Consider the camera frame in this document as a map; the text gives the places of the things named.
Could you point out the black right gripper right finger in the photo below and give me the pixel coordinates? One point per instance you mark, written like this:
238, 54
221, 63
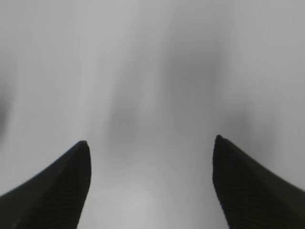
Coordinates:
251, 196

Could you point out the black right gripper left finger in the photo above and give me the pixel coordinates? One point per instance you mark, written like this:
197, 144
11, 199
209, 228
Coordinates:
54, 198

